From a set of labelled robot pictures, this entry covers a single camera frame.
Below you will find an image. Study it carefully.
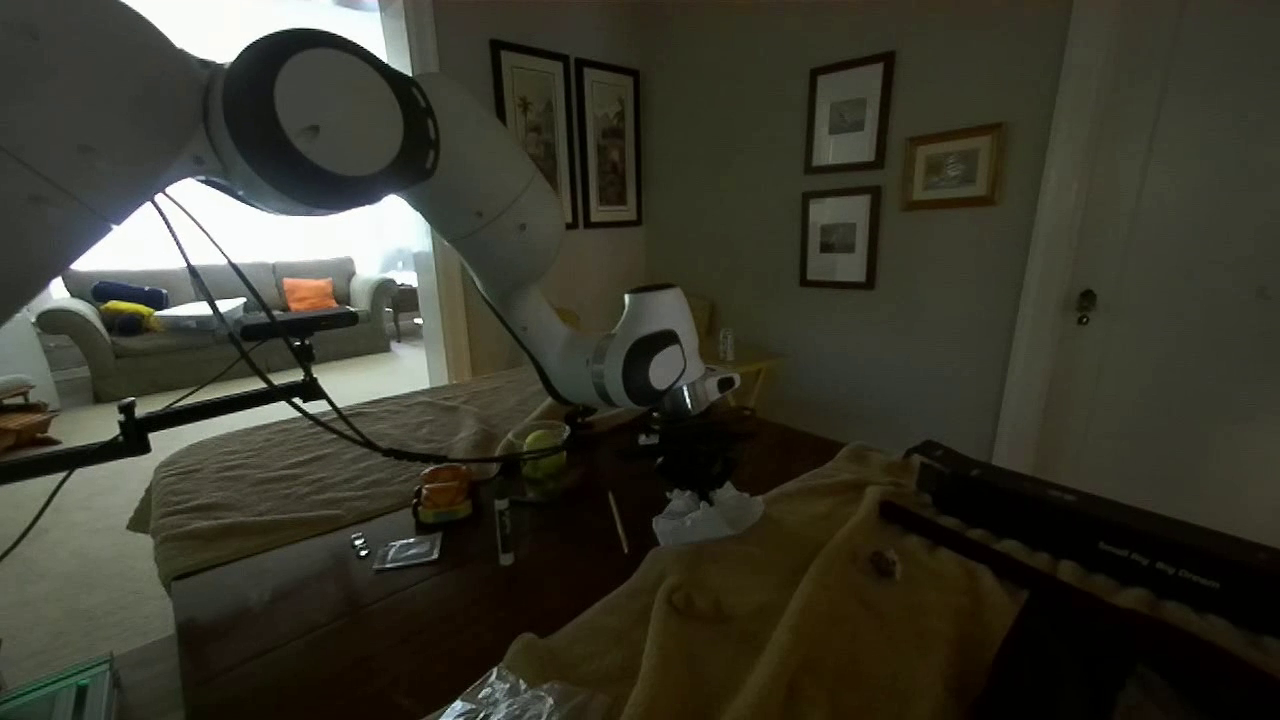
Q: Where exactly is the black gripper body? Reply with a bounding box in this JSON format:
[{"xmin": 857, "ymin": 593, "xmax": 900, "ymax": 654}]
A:
[{"xmin": 646, "ymin": 396, "xmax": 739, "ymax": 467}]

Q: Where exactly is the white paper towel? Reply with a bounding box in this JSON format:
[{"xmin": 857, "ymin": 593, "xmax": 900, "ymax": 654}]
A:
[{"xmin": 646, "ymin": 480, "xmax": 768, "ymax": 558}]

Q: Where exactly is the white marker with green cap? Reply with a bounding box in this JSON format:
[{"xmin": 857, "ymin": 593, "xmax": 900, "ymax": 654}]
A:
[{"xmin": 492, "ymin": 492, "xmax": 518, "ymax": 571}]

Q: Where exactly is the tan yellow terry towel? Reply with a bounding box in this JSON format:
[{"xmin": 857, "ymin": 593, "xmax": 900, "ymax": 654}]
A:
[{"xmin": 497, "ymin": 446, "xmax": 1033, "ymax": 720}]

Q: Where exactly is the yellow chair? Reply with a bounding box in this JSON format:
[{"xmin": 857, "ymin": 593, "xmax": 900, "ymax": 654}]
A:
[{"xmin": 701, "ymin": 318, "xmax": 780, "ymax": 416}]

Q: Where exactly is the thin wooden stick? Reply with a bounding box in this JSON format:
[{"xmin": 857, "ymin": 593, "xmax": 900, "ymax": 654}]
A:
[{"xmin": 605, "ymin": 490, "xmax": 635, "ymax": 560}]

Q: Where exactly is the yellow green tennis ball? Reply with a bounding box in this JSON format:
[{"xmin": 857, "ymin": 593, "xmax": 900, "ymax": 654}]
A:
[{"xmin": 518, "ymin": 423, "xmax": 572, "ymax": 467}]

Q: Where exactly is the orange plastic toy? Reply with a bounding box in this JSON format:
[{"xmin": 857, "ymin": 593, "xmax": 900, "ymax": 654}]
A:
[{"xmin": 410, "ymin": 461, "xmax": 479, "ymax": 530}]

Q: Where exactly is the small dark framed picture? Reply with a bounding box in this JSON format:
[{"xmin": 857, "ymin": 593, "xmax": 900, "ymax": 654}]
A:
[
  {"xmin": 800, "ymin": 49, "xmax": 900, "ymax": 180},
  {"xmin": 797, "ymin": 183, "xmax": 883, "ymax": 298}
]

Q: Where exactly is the clear plastic bag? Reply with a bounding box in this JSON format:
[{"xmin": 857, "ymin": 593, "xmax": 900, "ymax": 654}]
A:
[{"xmin": 436, "ymin": 664, "xmax": 606, "ymax": 720}]

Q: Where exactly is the crinkled plastic wrapper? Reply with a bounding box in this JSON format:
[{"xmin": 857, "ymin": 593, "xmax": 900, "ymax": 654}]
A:
[{"xmin": 368, "ymin": 530, "xmax": 448, "ymax": 577}]

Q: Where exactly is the tall dark framed picture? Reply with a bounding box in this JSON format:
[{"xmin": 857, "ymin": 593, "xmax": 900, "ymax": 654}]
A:
[
  {"xmin": 485, "ymin": 38, "xmax": 583, "ymax": 238},
  {"xmin": 572, "ymin": 58, "xmax": 646, "ymax": 231}
]

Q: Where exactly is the wood framed picture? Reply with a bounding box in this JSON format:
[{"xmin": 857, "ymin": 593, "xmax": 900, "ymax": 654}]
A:
[{"xmin": 900, "ymin": 121, "xmax": 1011, "ymax": 218}]

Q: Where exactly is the long black box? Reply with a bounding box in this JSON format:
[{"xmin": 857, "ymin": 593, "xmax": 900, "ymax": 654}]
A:
[{"xmin": 900, "ymin": 437, "xmax": 1280, "ymax": 631}]

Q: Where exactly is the orange pillow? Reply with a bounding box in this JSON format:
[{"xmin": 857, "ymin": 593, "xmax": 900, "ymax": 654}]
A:
[{"xmin": 278, "ymin": 277, "xmax": 339, "ymax": 320}]

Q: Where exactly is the black long stand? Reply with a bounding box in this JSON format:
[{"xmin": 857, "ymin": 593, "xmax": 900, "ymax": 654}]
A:
[{"xmin": 877, "ymin": 492, "xmax": 1280, "ymax": 720}]

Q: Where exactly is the white door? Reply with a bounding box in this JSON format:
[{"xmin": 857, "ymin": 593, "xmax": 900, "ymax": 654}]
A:
[{"xmin": 989, "ymin": 0, "xmax": 1280, "ymax": 554}]

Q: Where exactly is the white sheet on sofa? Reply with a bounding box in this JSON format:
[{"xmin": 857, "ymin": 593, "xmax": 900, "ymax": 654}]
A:
[{"xmin": 152, "ymin": 291, "xmax": 253, "ymax": 332}]

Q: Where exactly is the grey sofa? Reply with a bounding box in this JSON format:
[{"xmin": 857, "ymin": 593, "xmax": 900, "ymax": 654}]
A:
[{"xmin": 31, "ymin": 252, "xmax": 405, "ymax": 405}]

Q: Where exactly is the yellow pillow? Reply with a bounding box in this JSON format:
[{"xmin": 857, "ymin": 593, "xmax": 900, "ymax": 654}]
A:
[{"xmin": 97, "ymin": 298, "xmax": 163, "ymax": 342}]

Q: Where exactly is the dark blue pillow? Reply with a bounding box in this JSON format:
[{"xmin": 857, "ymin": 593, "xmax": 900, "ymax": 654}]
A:
[{"xmin": 88, "ymin": 277, "xmax": 175, "ymax": 318}]

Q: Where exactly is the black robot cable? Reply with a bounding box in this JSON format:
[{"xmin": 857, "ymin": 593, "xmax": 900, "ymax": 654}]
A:
[{"xmin": 141, "ymin": 188, "xmax": 538, "ymax": 474}]

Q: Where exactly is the black stereo camera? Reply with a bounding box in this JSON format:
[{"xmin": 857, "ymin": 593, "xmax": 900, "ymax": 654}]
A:
[{"xmin": 235, "ymin": 306, "xmax": 362, "ymax": 345}]

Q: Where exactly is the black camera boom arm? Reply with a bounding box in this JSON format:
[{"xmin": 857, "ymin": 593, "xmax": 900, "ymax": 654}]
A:
[{"xmin": 0, "ymin": 337, "xmax": 326, "ymax": 490}]

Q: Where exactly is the green lit metal base frame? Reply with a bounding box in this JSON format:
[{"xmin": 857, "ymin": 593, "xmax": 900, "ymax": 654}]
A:
[{"xmin": 0, "ymin": 654, "xmax": 120, "ymax": 720}]

